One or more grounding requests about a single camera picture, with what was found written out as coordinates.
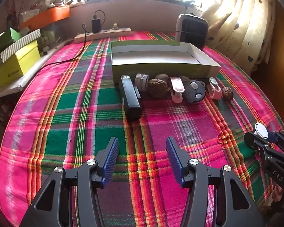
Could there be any cream heart curtain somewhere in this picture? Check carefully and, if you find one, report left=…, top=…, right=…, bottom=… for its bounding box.
left=201, top=0, right=275, bottom=75

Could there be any plaid pink green tablecloth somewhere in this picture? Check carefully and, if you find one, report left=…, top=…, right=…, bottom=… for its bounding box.
left=0, top=38, right=284, bottom=226

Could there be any long pink clip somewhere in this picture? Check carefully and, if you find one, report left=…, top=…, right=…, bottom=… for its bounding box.
left=170, top=77, right=185, bottom=104

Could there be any small beige plug figurine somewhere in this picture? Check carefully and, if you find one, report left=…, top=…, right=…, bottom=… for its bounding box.
left=112, top=23, right=119, bottom=30

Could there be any yellow box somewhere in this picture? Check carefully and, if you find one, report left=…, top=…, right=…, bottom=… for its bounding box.
left=0, top=40, right=40, bottom=87

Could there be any small brown walnut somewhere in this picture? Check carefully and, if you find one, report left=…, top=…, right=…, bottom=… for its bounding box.
left=222, top=87, right=234, bottom=101

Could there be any grey black space heater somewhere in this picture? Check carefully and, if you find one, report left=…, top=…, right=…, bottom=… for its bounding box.
left=175, top=14, right=209, bottom=50

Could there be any small white jar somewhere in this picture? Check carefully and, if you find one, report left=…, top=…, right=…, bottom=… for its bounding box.
left=134, top=73, right=149, bottom=92

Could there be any black charger adapter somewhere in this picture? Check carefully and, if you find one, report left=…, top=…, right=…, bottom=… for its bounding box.
left=91, top=19, right=101, bottom=33

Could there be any black rectangular device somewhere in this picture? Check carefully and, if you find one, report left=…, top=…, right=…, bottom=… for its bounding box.
left=119, top=75, right=143, bottom=122

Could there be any large brown walnut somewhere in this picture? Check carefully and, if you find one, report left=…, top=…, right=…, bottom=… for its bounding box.
left=147, top=79, right=169, bottom=98

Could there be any black charger cable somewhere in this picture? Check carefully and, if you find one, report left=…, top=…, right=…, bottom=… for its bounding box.
left=39, top=10, right=107, bottom=73

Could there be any person's right hand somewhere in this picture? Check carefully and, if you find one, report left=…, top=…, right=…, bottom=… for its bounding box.
left=272, top=184, right=284, bottom=202

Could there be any black round button device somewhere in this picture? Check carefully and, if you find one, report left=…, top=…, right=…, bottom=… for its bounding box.
left=180, top=75, right=206, bottom=103

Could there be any green white spool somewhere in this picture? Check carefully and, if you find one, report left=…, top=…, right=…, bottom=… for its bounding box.
left=254, top=122, right=278, bottom=143

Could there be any orange tray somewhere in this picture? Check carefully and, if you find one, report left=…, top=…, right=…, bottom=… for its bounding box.
left=19, top=6, right=70, bottom=31

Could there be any short pink clip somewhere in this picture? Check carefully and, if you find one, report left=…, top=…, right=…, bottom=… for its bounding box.
left=207, top=77, right=222, bottom=100

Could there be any green white cardboard tray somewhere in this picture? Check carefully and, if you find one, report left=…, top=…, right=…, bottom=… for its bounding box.
left=111, top=40, right=221, bottom=84

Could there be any beige power strip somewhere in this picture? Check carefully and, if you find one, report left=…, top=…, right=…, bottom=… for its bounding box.
left=74, top=28, right=132, bottom=44

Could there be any striped green box lid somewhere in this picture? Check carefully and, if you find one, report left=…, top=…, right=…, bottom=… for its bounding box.
left=0, top=28, right=41, bottom=63

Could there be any white mushroom knob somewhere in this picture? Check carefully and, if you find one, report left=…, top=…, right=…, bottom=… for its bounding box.
left=155, top=74, right=169, bottom=84

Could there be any red branch decoration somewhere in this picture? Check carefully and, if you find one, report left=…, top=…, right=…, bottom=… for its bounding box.
left=4, top=0, right=26, bottom=32

